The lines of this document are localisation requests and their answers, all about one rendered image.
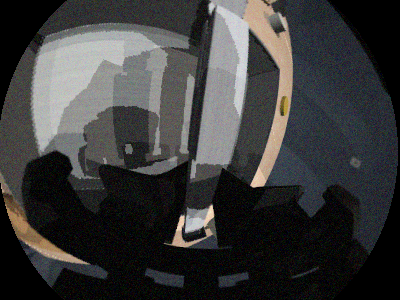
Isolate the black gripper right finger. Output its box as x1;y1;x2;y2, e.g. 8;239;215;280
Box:
212;169;305;249

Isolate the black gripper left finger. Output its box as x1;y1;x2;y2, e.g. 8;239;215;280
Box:
99;161;189;245

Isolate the grey canister with wooden lid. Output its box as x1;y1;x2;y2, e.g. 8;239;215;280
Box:
207;218;217;239

